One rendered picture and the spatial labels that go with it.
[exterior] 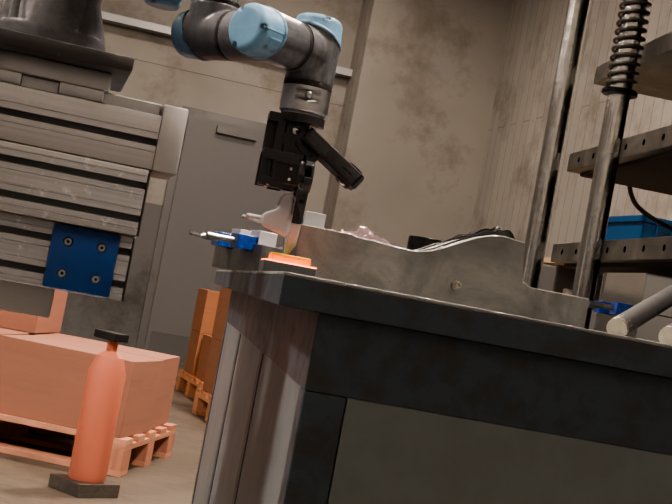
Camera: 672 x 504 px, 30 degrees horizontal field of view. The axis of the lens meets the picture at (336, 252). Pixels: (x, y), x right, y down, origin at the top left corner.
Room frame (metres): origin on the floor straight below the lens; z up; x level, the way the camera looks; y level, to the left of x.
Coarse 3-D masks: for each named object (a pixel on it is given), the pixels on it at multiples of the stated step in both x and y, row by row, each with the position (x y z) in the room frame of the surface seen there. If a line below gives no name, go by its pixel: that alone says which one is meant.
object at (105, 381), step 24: (96, 336) 4.19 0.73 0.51; (120, 336) 4.15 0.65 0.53; (96, 360) 4.15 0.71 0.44; (120, 360) 4.16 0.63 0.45; (96, 384) 4.13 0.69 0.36; (120, 384) 4.16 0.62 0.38; (96, 408) 4.12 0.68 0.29; (96, 432) 4.13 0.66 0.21; (72, 456) 4.16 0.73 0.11; (96, 456) 4.13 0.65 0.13; (72, 480) 4.11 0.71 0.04; (96, 480) 4.14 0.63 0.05
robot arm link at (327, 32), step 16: (304, 16) 1.88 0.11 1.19; (320, 16) 1.87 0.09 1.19; (320, 32) 1.87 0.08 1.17; (336, 32) 1.88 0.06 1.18; (320, 48) 1.86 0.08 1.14; (336, 48) 1.89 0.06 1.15; (304, 64) 1.85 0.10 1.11; (320, 64) 1.87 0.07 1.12; (336, 64) 1.90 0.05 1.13; (288, 80) 1.88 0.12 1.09; (304, 80) 1.87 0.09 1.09; (320, 80) 1.87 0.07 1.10
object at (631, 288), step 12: (612, 276) 2.88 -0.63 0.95; (624, 276) 2.80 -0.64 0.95; (636, 276) 2.73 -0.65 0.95; (648, 276) 2.67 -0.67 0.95; (660, 276) 2.68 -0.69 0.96; (612, 288) 2.86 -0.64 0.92; (624, 288) 2.79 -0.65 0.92; (636, 288) 2.72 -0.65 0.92; (648, 288) 2.67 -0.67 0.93; (660, 288) 2.68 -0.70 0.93; (600, 300) 2.93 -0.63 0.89; (612, 300) 2.85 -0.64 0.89; (624, 300) 2.77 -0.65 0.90; (636, 300) 2.70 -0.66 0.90; (600, 324) 2.90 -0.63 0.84; (648, 324) 2.68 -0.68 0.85; (660, 324) 2.68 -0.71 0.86; (636, 336) 2.67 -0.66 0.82; (648, 336) 2.68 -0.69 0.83
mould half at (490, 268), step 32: (320, 256) 2.04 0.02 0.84; (352, 256) 2.05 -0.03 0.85; (384, 256) 2.05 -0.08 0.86; (416, 256) 2.06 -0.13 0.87; (448, 256) 2.07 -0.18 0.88; (480, 256) 2.07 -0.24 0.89; (512, 256) 2.08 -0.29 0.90; (384, 288) 2.05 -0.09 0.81; (416, 288) 2.06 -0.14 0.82; (448, 288) 2.07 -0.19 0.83; (480, 288) 2.07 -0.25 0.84; (512, 288) 2.08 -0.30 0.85; (544, 320) 2.09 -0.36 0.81; (576, 320) 2.10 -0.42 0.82
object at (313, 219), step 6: (246, 216) 2.10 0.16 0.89; (252, 216) 2.10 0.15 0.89; (258, 216) 2.10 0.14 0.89; (306, 216) 2.09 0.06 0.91; (312, 216) 2.10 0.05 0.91; (318, 216) 2.10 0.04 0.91; (324, 216) 2.10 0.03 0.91; (306, 222) 2.09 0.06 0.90; (312, 222) 2.10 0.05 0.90; (318, 222) 2.10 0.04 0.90; (324, 222) 2.10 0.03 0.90
